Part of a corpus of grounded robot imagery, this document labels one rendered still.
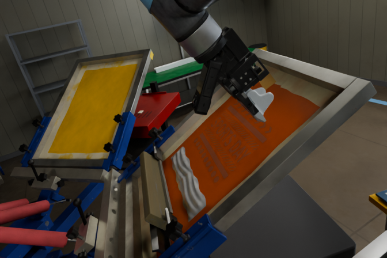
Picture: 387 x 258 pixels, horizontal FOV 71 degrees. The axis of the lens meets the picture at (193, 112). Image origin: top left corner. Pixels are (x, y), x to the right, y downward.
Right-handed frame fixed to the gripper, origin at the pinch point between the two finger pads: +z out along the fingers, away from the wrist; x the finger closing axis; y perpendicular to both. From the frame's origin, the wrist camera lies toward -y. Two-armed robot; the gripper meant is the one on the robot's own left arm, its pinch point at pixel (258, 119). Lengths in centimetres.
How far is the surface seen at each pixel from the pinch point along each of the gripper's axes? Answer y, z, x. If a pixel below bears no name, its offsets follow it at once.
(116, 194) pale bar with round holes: -59, 11, 43
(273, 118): 4.6, 15.0, 17.1
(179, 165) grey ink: -29.9, 14.9, 33.4
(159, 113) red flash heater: -40, 29, 128
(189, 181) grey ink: -28.2, 14.8, 21.6
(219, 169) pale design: -17.6, 15.3, 16.4
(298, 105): 11.8, 14.9, 13.4
